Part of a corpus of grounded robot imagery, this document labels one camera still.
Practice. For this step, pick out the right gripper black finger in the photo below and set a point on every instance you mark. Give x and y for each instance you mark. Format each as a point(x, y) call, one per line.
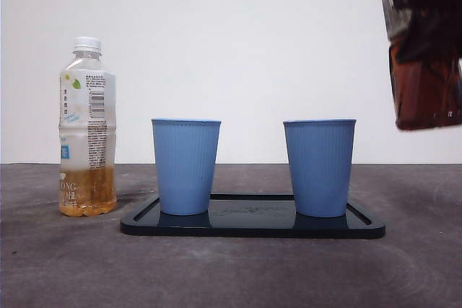
point(433, 26)

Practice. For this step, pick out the dark oolong tea bottle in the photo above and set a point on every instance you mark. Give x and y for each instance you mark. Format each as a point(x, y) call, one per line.
point(422, 95)

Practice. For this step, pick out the jasmine tea bottle white label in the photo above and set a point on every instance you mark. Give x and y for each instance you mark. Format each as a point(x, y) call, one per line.
point(88, 124)

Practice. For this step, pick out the blue ribbed plastic cup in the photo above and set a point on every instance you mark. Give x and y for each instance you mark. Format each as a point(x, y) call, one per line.
point(185, 167)
point(319, 167)

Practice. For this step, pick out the dark blue rectangular tray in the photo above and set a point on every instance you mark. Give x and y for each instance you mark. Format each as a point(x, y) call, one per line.
point(252, 223)

